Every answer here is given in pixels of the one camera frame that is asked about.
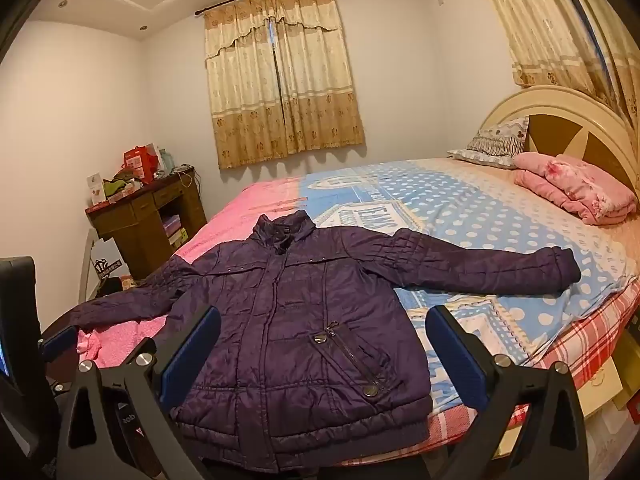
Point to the green cloth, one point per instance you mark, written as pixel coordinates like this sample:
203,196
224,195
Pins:
117,184

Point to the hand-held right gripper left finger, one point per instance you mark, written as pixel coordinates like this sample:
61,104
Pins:
192,355

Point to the brown wooden desk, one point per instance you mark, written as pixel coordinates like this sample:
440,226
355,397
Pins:
135,220

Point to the small white box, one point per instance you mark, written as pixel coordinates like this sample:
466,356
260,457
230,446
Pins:
95,189

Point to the stack of pastel boxes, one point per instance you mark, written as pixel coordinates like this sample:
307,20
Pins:
172,230

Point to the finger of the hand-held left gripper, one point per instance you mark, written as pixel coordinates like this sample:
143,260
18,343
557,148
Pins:
57,344

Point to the beige floral window curtain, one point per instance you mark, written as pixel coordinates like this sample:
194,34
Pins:
280,85

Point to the patterned grey pillow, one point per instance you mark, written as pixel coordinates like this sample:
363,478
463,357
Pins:
492,142

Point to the cream wooden headboard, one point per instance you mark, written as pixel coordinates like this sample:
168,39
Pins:
575,130

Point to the red plaid mattress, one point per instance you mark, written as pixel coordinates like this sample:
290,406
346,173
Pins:
590,330

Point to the folded pink blanket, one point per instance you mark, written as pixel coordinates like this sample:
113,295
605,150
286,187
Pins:
575,185

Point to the long beige floral curtain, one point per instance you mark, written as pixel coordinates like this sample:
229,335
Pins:
550,25

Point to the printed blue pink bedsheet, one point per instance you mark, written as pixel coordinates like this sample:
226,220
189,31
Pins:
450,210

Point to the white printed cardboard box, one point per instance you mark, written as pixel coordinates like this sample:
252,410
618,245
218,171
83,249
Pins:
105,262

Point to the black round object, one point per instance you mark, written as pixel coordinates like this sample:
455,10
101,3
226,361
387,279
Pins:
109,285

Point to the cream bed frame drawer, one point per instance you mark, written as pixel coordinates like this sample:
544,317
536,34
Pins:
607,385

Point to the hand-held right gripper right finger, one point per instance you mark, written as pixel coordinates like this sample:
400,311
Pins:
457,360

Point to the pink fluffy cloth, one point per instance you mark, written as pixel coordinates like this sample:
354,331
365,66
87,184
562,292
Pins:
125,332

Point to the purple quilted jacket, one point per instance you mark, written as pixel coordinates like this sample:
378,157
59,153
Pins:
280,340

